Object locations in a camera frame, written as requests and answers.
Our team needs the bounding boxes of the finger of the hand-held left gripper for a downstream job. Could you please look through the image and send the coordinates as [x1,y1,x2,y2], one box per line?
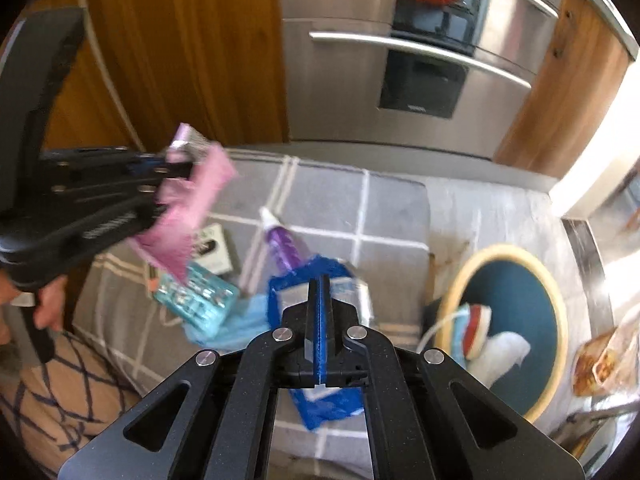
[117,152,198,183]
[127,185,171,233]

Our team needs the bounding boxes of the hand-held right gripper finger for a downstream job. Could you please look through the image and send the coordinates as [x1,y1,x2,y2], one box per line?
[320,277,586,480]
[57,277,321,480]

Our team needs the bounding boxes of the pink snack wrapper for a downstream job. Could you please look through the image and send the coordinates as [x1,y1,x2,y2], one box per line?
[127,122,238,281]

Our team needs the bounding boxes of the blue plastic packet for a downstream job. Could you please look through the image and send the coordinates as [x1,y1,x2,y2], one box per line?
[267,255,373,431]

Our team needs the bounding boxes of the blue face mask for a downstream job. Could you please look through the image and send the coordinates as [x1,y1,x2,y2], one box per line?
[417,302,481,361]

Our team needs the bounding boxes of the red and white wrapper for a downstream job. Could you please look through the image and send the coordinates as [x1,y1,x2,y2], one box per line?
[462,305,493,358]

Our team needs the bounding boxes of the white cloth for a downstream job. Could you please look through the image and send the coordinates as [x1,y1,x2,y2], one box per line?
[470,332,531,391]

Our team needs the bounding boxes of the person's left hand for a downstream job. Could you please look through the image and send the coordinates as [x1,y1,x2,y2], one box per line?
[32,275,68,333]

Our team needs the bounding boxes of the light blue plastic bag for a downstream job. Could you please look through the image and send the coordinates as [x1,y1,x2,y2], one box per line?
[185,295,271,348]

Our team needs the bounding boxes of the black and white box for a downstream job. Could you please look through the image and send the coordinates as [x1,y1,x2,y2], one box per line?
[192,224,241,278]

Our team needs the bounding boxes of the wooden cabinet door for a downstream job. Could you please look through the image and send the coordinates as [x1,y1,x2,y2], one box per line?
[82,0,291,153]
[37,0,146,156]
[495,0,631,181]

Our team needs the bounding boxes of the purple bottle with white cap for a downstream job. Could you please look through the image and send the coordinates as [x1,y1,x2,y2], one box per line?
[257,206,311,281]

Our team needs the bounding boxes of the teal packet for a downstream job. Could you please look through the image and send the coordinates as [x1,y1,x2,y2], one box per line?
[152,260,236,343]

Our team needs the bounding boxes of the grey rug with white lines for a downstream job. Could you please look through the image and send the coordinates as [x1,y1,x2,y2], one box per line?
[65,152,433,480]

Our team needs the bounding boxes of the grey cabinet plinth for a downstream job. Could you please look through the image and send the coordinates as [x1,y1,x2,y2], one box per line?
[225,142,558,181]

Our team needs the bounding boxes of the beige checked trousers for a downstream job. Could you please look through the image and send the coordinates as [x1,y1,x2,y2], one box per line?
[0,330,146,480]

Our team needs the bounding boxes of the stainless steel built-in oven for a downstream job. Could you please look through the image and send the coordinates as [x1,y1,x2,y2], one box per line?
[279,0,563,161]

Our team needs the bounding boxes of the clear plastic bag with food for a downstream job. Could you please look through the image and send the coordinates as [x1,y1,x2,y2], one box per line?
[572,327,640,398]

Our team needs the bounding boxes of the grey countertop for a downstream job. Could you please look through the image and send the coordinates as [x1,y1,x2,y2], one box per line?
[530,0,640,58]

